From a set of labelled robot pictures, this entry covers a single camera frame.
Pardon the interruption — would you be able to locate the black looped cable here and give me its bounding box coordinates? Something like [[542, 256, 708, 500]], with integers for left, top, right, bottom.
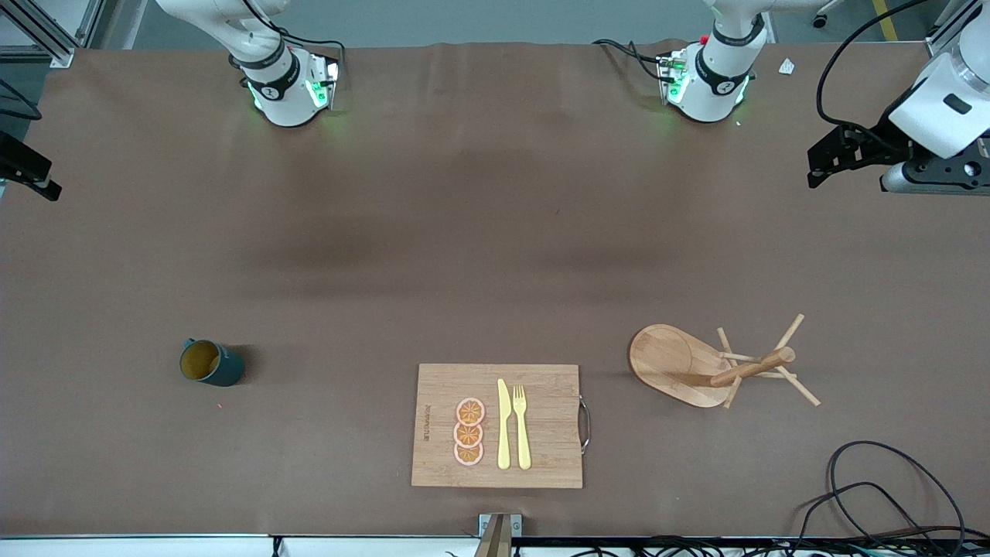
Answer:
[[793, 481, 929, 557], [828, 441, 968, 546]]

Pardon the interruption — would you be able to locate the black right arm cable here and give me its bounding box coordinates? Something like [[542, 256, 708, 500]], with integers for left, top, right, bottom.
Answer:
[[0, 77, 43, 121]]

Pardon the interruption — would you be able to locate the brown table cover sheet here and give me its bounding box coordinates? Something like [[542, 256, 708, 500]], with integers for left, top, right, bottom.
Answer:
[[0, 39, 990, 538]]

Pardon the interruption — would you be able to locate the black base cable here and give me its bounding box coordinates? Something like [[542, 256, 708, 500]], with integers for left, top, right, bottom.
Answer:
[[592, 39, 672, 82]]

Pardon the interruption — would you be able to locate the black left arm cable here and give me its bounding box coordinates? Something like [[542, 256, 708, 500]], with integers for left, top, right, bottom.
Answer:
[[816, 0, 929, 140]]

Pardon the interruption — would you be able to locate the bamboo cutting board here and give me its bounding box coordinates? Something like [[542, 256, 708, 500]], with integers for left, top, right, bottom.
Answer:
[[411, 363, 592, 490]]

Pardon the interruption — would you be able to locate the aluminium frame profile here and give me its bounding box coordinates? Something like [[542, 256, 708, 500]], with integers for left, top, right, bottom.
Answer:
[[0, 0, 105, 69], [924, 0, 971, 59]]

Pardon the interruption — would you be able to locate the yellow plastic knife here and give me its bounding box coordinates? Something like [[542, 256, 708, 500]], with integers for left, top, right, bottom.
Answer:
[[497, 378, 512, 470]]

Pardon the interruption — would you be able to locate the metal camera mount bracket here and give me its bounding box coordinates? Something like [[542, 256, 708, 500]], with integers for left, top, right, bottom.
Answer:
[[473, 513, 523, 557]]

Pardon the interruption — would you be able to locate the dark green cup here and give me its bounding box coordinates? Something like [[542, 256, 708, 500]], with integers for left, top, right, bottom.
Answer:
[[179, 338, 247, 388]]

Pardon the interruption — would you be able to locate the yellow plastic fork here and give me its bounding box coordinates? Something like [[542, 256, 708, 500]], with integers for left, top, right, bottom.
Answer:
[[513, 384, 533, 470]]

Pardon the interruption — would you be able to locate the wooden cup rack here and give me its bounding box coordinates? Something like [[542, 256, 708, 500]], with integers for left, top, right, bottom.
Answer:
[[628, 313, 821, 409]]

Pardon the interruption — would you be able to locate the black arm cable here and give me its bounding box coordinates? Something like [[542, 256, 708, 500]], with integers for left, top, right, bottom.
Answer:
[[816, 0, 929, 140], [0, 77, 43, 121]]

